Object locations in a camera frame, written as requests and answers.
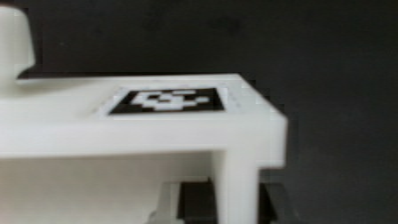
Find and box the white drawer tray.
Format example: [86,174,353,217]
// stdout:
[0,3,287,224]

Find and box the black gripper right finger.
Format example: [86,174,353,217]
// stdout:
[257,183,301,224]

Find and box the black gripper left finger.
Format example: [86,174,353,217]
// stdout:
[149,178,220,224]

